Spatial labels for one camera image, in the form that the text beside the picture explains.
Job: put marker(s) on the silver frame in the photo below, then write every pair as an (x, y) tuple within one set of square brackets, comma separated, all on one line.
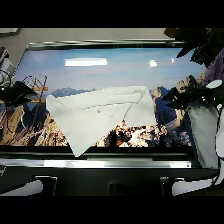
[(100, 164)]

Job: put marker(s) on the white garment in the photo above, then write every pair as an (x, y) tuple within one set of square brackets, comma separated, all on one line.
[(100, 123)]

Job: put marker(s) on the black garment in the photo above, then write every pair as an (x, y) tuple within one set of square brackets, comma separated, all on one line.
[(200, 40)]

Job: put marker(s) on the purple garment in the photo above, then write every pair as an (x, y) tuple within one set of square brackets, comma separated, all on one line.
[(216, 70)]

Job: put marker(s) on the pale grey garment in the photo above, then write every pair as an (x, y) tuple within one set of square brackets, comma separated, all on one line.
[(203, 133)]

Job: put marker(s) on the brown garment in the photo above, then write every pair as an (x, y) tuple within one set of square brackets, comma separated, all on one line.
[(169, 32)]

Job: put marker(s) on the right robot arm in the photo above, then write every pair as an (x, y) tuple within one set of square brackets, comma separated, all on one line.
[(200, 95)]

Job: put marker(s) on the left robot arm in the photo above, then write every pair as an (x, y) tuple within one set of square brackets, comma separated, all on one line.
[(16, 95)]

